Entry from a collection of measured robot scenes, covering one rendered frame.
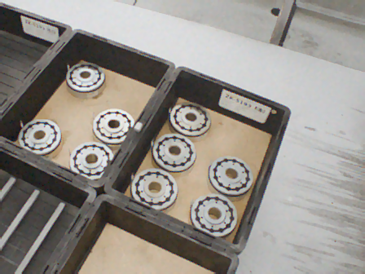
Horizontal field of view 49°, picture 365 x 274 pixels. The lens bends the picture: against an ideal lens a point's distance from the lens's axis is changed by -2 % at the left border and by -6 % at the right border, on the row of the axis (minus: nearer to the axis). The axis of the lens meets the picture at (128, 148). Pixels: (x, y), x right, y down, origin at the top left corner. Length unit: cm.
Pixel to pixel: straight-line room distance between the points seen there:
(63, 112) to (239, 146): 45
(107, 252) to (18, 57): 63
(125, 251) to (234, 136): 40
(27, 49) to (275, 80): 80
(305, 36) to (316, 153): 164
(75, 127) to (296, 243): 63
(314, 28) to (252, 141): 194
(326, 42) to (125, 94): 195
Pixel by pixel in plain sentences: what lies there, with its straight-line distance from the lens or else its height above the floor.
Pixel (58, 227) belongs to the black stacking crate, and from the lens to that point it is 90.
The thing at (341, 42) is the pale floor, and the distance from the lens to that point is 291.
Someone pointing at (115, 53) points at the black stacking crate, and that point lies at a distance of 110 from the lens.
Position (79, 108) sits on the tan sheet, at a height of 83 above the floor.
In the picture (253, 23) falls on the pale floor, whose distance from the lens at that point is 279.
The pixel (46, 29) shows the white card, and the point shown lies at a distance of 119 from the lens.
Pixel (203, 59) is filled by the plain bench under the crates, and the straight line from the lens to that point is 140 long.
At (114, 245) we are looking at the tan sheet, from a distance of 87.
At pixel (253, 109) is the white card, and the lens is 103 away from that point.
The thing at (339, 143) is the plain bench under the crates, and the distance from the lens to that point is 133.
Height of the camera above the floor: 165
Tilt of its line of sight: 56 degrees down
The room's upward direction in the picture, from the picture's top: 3 degrees clockwise
